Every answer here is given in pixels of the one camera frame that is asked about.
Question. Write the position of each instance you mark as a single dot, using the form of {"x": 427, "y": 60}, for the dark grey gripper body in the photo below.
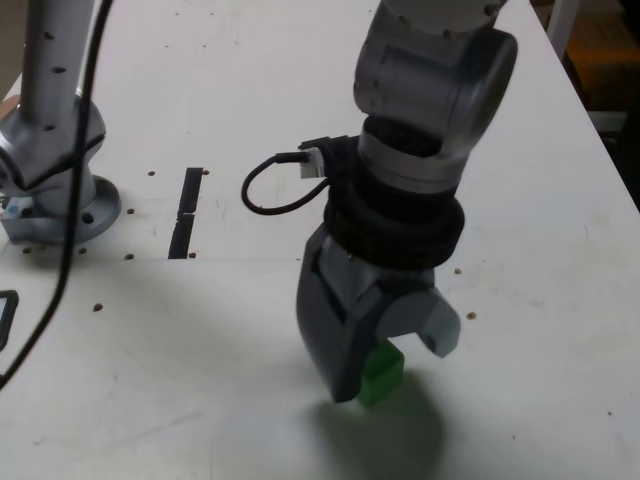
{"x": 350, "y": 280}

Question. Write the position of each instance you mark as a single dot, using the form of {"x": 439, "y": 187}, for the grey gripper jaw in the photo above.
{"x": 325, "y": 340}
{"x": 425, "y": 315}

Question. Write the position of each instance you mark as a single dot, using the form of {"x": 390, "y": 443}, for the green cube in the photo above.
{"x": 385, "y": 372}

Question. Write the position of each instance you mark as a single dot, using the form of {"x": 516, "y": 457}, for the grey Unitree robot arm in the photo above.
{"x": 425, "y": 75}

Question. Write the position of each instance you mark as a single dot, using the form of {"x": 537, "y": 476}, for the black tape strip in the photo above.
{"x": 187, "y": 200}

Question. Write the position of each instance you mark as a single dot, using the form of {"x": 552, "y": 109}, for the black rectangular tray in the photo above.
{"x": 14, "y": 305}

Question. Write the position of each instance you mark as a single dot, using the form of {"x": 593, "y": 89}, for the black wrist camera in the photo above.
{"x": 340, "y": 155}

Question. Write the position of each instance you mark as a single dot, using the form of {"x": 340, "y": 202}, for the white metal frame post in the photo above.
{"x": 560, "y": 25}

